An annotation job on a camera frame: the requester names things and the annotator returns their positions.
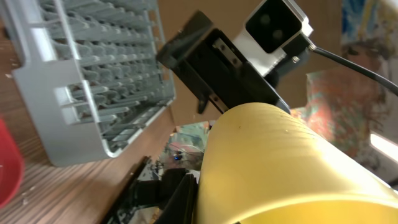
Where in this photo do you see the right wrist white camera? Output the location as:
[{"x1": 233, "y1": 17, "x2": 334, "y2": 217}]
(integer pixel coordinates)
[{"x1": 233, "y1": 0, "x2": 313, "y2": 77}]

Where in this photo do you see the yellow plastic cup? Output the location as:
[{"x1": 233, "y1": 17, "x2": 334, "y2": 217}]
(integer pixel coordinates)
[{"x1": 193, "y1": 103, "x2": 397, "y2": 223}]

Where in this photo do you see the red plastic tray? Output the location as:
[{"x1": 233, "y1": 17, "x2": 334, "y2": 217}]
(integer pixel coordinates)
[{"x1": 1, "y1": 120, "x2": 24, "y2": 208}]

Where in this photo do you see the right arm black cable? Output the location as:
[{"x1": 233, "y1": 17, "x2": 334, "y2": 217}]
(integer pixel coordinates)
[{"x1": 309, "y1": 43, "x2": 398, "y2": 97}]

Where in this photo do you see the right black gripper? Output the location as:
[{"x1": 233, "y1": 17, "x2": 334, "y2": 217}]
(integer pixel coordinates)
[{"x1": 156, "y1": 11, "x2": 290, "y2": 114}]

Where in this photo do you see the grey dishwasher rack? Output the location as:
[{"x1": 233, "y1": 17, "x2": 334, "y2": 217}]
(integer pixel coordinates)
[{"x1": 1, "y1": 0, "x2": 175, "y2": 167}]

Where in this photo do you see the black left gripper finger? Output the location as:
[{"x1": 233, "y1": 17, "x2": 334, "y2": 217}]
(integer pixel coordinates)
[{"x1": 154, "y1": 174, "x2": 198, "y2": 224}]

